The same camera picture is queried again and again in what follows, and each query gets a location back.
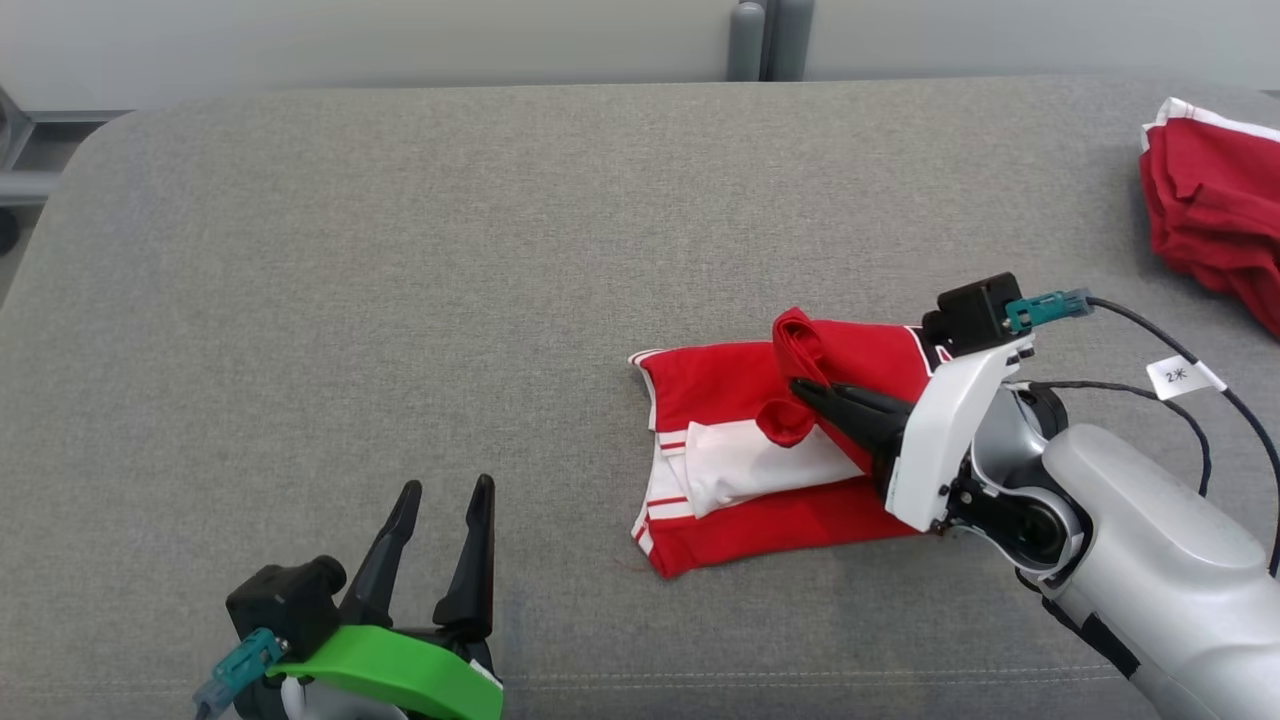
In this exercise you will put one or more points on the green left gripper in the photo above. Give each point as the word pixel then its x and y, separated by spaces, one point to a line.
pixel 400 665

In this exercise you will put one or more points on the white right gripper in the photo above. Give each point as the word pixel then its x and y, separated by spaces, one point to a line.
pixel 940 430

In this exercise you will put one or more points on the red shirt white sleeves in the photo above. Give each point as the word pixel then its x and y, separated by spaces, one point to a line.
pixel 720 400

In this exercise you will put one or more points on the red shorts white trim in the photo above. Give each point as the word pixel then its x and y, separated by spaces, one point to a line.
pixel 1220 210

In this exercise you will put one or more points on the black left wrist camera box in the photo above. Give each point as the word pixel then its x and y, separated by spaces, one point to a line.
pixel 285 605

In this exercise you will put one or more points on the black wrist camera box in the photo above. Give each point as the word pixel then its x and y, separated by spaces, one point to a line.
pixel 285 605
pixel 970 315

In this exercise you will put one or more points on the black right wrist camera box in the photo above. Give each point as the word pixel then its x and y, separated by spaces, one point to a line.
pixel 970 315

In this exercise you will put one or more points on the grey metal floor rail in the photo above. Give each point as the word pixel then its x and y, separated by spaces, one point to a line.
pixel 30 185

